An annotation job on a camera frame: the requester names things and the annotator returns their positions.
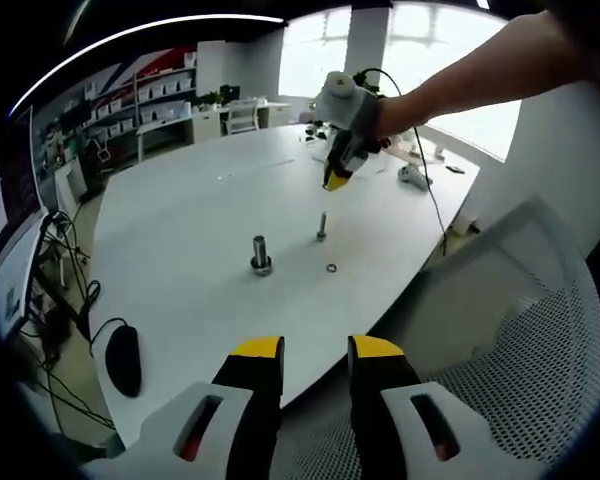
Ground small plant in white dish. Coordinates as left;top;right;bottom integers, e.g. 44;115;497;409
303;123;332;145

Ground shelf of white storage bins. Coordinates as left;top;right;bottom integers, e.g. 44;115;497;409
78;66;200;147

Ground tilted computer monitor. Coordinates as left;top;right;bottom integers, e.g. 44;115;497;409
0;213;50;342

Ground black mouse cable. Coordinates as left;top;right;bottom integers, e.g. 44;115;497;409
88;316;129;352

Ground black cable bundle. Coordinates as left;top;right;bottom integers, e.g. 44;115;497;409
19;209;116;431

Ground thick threaded stud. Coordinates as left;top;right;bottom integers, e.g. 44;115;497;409
249;235;275;276

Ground person's right hand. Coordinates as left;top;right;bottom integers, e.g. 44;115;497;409
377;91;430;140

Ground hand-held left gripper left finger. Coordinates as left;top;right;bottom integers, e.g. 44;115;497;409
81;335;286;480

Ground white work desk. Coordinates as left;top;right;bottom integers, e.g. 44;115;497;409
136;116;192;162

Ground grey handheld controller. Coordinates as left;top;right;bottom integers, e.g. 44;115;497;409
398;164;430;192

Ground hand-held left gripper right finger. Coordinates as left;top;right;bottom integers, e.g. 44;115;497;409
348;334;514;480

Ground black computer mouse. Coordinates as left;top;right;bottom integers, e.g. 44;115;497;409
104;326;143;399

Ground white low cabinet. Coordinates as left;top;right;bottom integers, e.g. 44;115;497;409
191;101;292;142

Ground small leafy desk plant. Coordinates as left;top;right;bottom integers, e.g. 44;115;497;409
197;85;242;109

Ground white mesh office chair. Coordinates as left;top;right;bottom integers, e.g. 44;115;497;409
278;195;600;480

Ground white slatted chair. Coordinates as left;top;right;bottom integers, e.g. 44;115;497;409
226;99;260;137

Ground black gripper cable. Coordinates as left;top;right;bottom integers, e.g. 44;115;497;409
362;67;449;256

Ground curved ceiling light strip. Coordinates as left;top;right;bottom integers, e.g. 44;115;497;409
8;14;287;117

